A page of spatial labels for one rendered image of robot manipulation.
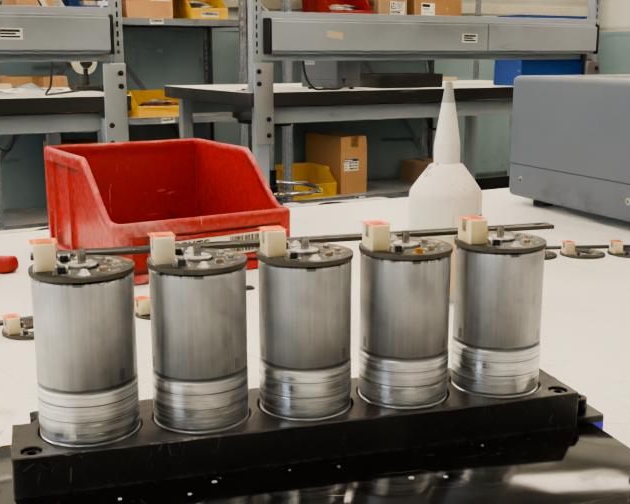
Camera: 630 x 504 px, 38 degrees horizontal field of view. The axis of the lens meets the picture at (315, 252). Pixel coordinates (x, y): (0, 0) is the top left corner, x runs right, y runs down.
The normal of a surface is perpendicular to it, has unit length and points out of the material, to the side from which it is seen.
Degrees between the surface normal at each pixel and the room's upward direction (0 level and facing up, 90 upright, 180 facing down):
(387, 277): 90
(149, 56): 90
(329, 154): 91
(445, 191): 57
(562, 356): 0
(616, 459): 0
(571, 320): 0
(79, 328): 90
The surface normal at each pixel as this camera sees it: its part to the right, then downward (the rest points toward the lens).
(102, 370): 0.49, 0.18
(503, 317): -0.01, 0.21
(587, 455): 0.00, -0.98
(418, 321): 0.25, 0.21
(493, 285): -0.27, 0.20
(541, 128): -0.92, 0.08
